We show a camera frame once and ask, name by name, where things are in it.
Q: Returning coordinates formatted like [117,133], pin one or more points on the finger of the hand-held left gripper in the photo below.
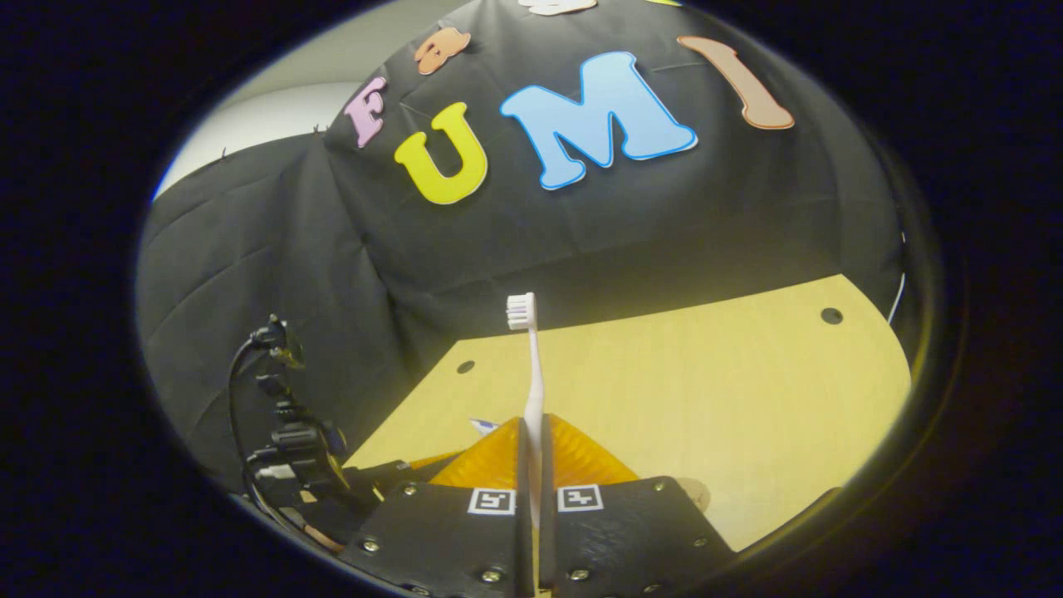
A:
[390,477]

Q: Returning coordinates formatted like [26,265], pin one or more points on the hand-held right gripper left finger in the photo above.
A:
[440,540]

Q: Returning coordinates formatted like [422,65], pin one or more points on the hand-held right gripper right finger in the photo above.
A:
[631,540]

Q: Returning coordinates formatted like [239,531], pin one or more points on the round wooden coaster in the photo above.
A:
[698,492]

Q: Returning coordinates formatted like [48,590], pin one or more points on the white toothpaste tube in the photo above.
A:
[483,426]

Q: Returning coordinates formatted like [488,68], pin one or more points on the white toothbrush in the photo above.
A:
[534,374]

